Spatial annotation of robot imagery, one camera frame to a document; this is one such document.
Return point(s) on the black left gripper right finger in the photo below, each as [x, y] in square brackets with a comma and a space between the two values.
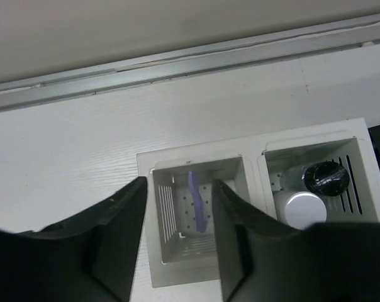
[254, 251]

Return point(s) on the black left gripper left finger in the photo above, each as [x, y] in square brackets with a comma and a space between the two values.
[90, 256]

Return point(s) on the green white tube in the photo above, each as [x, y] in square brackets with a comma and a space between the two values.
[299, 209]

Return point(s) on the purple eyebrow razor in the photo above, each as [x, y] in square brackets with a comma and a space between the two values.
[194, 187]

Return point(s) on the clear bottle black cap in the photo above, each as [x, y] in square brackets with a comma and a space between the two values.
[325, 178]

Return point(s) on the white slotted organizer box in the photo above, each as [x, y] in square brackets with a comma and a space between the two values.
[252, 167]

